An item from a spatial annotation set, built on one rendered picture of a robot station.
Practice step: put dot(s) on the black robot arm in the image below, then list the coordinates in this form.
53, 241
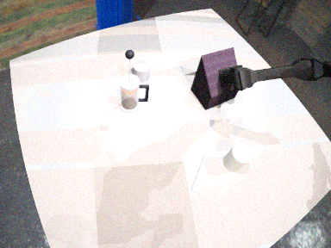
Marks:
244, 78

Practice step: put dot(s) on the french press with black knob plunger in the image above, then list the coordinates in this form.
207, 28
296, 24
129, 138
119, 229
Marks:
130, 85

